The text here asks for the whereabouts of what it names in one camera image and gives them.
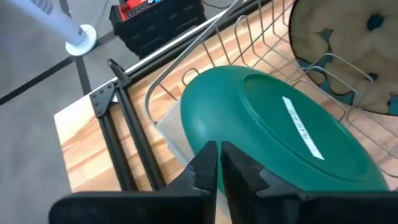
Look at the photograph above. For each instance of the black aluminium extrusion frame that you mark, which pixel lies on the black aluminium extrusion frame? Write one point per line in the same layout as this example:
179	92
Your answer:
104	99

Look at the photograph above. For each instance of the white tower fan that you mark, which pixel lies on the white tower fan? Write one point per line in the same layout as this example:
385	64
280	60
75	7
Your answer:
62	25

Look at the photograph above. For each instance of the clear plastic container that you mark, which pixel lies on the clear plastic container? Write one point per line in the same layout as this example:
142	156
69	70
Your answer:
174	130

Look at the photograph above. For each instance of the green plate with white sticker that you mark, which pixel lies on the green plate with white sticker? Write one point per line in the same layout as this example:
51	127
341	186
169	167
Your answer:
248	124

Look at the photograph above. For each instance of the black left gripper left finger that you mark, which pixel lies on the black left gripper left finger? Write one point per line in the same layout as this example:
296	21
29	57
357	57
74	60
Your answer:
133	208

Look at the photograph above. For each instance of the red and black power station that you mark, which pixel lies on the red and black power station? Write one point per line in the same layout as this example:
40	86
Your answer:
161	28

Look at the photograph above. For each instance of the tan flower pattern plate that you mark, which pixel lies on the tan flower pattern plate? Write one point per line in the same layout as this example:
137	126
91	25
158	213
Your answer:
342	37

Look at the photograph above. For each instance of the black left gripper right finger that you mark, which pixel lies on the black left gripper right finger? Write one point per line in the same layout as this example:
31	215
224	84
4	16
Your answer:
295	208

